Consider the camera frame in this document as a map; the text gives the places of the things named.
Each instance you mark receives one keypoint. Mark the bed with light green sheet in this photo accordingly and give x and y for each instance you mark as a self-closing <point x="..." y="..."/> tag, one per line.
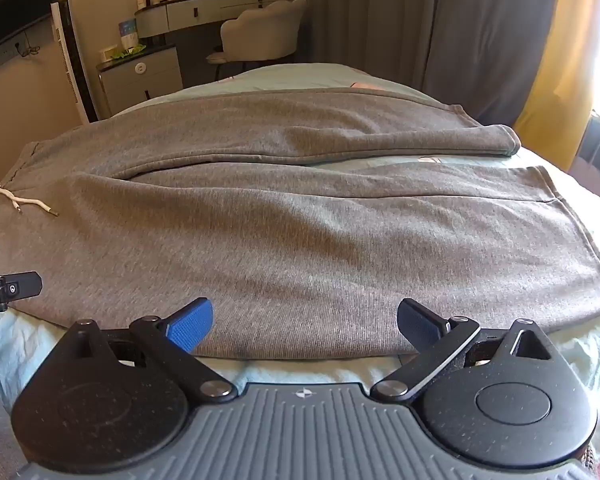
<point x="280" y="77"/>

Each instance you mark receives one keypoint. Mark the yellow curtain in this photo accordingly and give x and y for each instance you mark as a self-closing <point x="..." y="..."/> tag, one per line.
<point x="555" y="50"/>

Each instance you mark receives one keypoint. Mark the beige upholstered chair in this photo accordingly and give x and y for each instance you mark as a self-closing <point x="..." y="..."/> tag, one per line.
<point x="260" y="30"/>

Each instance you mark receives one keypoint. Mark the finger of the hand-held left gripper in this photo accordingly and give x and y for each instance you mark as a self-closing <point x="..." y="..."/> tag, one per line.
<point x="22" y="284"/>

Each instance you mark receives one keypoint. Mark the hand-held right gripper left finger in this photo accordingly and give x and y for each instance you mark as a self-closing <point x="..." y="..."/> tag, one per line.
<point x="192" y="322"/>

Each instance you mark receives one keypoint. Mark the grey pants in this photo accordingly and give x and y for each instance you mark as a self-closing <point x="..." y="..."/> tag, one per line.
<point x="290" y="240"/>

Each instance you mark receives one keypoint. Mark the wall socket with plug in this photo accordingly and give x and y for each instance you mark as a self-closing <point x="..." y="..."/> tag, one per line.
<point x="15" y="52"/>

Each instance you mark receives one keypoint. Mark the black white standing panel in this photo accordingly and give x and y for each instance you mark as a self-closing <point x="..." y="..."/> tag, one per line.
<point x="72" y="70"/>

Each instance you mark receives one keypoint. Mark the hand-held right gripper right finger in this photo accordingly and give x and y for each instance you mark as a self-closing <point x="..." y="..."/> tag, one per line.
<point x="420" y="325"/>

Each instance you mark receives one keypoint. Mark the blue and white box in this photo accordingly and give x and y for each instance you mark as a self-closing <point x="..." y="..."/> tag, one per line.
<point x="128" y="35"/>

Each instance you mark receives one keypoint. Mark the grey nightstand cabinet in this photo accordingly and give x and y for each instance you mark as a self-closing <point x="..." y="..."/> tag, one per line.
<point x="140" y="77"/>

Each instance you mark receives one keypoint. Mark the green packets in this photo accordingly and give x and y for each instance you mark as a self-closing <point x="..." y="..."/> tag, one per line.
<point x="122" y="52"/>

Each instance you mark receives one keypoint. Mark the grey dressing table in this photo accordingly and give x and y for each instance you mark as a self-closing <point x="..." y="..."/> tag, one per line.
<point x="205" y="10"/>

